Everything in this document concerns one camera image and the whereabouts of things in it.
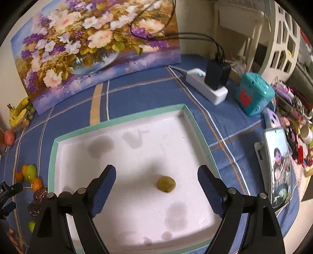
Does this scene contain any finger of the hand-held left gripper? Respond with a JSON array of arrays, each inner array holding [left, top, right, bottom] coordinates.
[[10, 183, 24, 196], [0, 202, 17, 220]]

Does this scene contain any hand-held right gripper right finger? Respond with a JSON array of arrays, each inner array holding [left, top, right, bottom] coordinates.
[[197, 165, 285, 254]]

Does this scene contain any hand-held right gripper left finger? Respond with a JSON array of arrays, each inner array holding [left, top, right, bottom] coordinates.
[[29, 165, 116, 254]]

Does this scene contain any brown wrinkled date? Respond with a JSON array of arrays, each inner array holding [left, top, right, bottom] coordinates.
[[33, 187, 48, 203], [27, 203, 43, 218]]

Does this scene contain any small olive green fruit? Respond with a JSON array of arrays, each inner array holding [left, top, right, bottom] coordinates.
[[156, 176, 176, 194]]

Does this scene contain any white foam tray green rim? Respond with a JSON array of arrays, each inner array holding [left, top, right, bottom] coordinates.
[[48, 104, 222, 254]]

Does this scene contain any clear bag of small fruits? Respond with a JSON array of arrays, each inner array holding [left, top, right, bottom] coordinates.
[[21, 104, 36, 128]]

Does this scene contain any red-brown jujube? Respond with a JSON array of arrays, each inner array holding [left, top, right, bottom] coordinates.
[[7, 227, 19, 241], [13, 240, 26, 254]]

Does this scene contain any red apple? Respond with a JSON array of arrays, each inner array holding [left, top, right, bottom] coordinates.
[[4, 130, 16, 146]]

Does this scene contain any white phone stand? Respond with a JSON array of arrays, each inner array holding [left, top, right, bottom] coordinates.
[[254, 141, 272, 196]]

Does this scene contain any yellow banana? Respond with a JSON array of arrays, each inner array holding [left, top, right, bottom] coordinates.
[[14, 97, 31, 116], [7, 104, 28, 128]]

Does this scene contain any smartphone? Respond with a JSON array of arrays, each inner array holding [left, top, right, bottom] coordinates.
[[264, 127, 293, 209]]

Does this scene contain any white power strip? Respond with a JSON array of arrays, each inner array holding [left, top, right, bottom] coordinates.
[[185, 68, 228, 106]]

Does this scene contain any purple phone case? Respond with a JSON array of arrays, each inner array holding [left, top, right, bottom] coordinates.
[[263, 107, 282, 129]]

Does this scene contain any blue plaid tablecloth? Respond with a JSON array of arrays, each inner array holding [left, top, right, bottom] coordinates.
[[0, 54, 301, 254]]

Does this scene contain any teal toy box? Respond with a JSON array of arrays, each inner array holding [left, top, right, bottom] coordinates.
[[235, 72, 276, 116]]

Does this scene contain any black charger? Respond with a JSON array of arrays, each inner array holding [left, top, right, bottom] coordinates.
[[221, 63, 232, 85], [204, 59, 224, 90]]

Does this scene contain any white cup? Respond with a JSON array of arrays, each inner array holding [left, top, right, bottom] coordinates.
[[300, 125, 313, 144]]

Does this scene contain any pile of assorted trinkets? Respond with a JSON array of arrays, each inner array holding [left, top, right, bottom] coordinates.
[[271, 78, 313, 177]]

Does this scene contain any crumpled plastic wrapper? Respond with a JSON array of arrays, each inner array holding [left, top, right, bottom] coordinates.
[[229, 58, 246, 74]]

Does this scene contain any floral painting poster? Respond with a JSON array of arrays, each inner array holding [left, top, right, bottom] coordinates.
[[10, 0, 181, 115]]

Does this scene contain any white lattice furniture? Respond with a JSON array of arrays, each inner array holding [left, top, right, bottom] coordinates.
[[258, 2, 302, 81]]

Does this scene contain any white stool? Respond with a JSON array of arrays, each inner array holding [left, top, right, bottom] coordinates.
[[214, 1, 266, 72]]

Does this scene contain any white power cord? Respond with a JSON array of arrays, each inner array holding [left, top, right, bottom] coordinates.
[[168, 65, 189, 74]]

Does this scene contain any black cable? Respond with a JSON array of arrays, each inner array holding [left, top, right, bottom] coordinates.
[[130, 0, 222, 60], [130, 0, 226, 63]]

